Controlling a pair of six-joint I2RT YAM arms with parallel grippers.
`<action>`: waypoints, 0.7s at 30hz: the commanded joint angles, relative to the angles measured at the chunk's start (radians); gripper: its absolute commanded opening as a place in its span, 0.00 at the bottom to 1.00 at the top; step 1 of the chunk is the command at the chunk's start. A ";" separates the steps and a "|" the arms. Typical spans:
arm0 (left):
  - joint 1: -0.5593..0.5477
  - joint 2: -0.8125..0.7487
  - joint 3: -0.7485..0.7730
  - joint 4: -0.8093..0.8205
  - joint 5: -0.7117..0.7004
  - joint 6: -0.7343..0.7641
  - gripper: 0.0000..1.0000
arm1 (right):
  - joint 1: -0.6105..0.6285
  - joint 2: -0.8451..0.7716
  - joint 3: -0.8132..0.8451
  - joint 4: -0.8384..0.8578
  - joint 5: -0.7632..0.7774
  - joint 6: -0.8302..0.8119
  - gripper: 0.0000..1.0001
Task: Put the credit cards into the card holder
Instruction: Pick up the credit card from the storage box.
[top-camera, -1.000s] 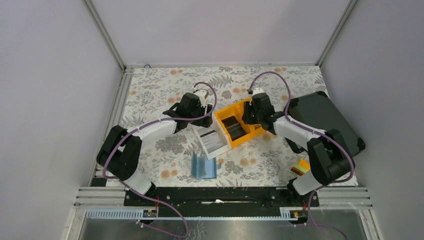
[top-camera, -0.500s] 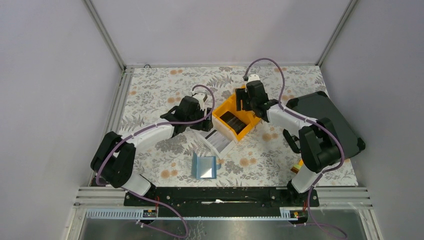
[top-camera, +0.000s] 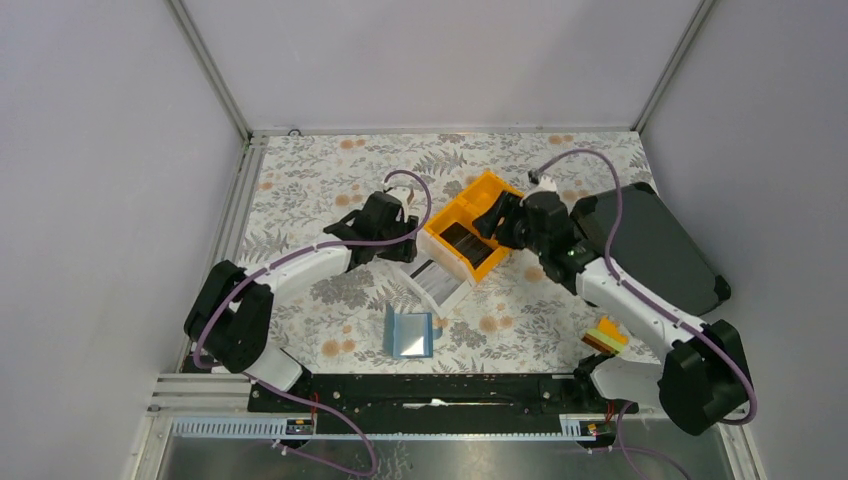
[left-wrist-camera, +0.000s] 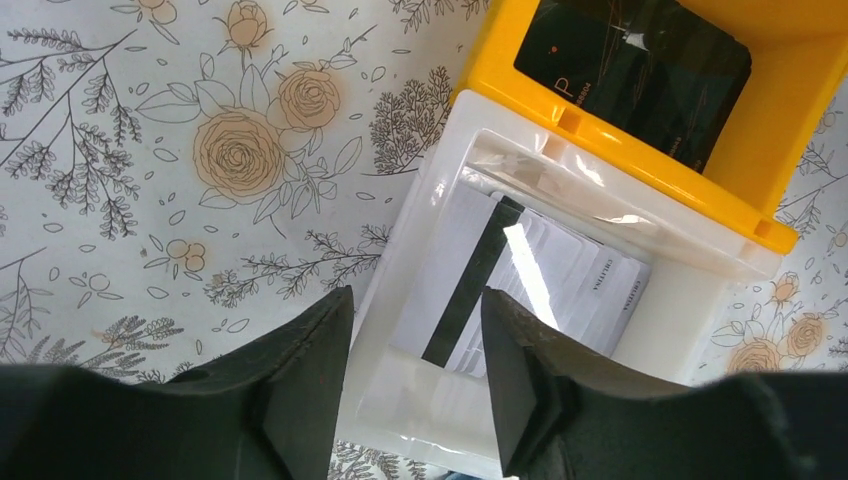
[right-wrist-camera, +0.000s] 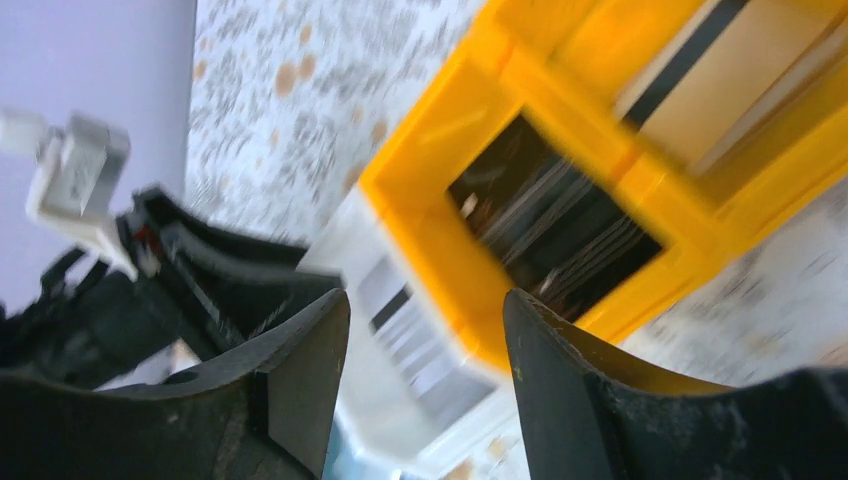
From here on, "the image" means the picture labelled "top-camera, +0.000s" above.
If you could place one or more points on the white card storage bin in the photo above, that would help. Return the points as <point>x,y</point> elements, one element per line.
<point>440,290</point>

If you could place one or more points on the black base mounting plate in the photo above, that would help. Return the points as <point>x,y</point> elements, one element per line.
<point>441,404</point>

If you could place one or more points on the slotted aluminium cable rail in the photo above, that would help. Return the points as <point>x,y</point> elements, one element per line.
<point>244,427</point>

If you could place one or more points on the black hard case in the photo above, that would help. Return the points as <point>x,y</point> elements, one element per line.
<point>651,245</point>

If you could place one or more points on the blue card holder wallet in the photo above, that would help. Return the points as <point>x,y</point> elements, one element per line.
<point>409,335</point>

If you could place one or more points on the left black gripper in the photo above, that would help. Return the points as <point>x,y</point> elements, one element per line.
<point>403,253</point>

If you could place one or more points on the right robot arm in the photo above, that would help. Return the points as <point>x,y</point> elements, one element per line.
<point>701,376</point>

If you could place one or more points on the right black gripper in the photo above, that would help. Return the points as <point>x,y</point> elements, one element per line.
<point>506,207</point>

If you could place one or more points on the small yellow green block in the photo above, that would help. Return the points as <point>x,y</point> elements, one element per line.
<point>605,337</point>

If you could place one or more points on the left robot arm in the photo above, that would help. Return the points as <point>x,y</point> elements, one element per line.
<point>230,318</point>

